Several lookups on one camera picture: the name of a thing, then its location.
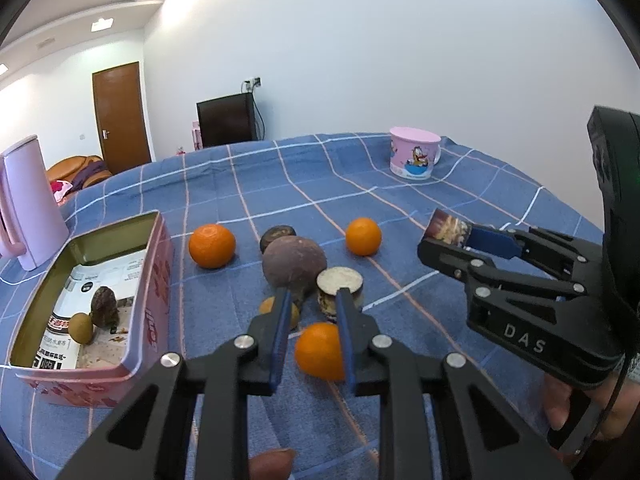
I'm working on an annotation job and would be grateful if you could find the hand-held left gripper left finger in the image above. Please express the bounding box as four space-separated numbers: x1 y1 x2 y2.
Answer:
52 287 301 480

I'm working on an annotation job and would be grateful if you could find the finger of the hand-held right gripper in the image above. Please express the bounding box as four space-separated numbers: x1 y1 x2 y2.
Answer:
466 224 607 283
417 237 587 307

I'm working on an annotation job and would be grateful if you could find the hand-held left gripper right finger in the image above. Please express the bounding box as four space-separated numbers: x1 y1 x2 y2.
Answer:
335 287 576 480

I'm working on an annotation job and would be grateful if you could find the orange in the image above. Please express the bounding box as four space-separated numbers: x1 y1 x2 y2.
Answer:
345 217 383 257
188 223 237 269
295 322 346 382

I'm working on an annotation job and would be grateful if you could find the brown snack packet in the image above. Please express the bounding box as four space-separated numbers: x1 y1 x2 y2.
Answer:
425 208 473 250

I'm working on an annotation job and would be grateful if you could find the large purple passion fruit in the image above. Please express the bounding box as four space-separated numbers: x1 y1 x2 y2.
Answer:
261 235 327 295

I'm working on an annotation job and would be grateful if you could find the pink tin box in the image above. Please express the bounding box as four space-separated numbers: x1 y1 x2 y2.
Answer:
9 210 176 408

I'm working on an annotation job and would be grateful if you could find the person's right hand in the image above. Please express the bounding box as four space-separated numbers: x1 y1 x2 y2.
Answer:
542 360 640 443

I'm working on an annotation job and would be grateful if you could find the person's left hand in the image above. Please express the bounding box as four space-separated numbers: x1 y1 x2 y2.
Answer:
249 448 297 480

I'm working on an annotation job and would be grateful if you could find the small yellow-brown fruit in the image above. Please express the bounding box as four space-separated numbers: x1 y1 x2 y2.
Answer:
258 296 301 332

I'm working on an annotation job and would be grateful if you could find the small dark round fruit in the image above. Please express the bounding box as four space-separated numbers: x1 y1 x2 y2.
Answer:
259 225 297 255

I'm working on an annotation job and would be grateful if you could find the pink cartoon mug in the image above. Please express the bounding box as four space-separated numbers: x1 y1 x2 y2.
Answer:
389 126 443 181

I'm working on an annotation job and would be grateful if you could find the brown scaly fruit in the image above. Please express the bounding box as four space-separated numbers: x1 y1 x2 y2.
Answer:
90 286 120 329

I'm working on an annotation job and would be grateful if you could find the white printed leaflet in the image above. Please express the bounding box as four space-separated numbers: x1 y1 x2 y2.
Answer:
32 255 146 371

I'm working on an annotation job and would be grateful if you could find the green kiwi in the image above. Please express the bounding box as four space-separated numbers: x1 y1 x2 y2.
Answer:
69 312 94 345

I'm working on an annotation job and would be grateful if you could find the black television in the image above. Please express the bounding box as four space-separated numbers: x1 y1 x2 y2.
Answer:
196 93 258 150

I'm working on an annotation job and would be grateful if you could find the dark purple cloth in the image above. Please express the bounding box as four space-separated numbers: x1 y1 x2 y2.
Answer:
74 160 110 188

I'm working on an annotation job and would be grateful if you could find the brown wooden door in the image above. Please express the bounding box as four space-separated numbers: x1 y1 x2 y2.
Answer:
91 61 152 176

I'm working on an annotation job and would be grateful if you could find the brown leather sofa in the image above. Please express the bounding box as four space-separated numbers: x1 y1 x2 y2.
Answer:
46 156 113 206

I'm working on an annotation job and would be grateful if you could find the pink electric kettle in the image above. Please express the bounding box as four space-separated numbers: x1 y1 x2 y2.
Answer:
0 135 70 272

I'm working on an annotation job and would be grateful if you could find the black power cable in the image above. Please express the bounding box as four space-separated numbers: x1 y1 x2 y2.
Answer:
251 89 267 142

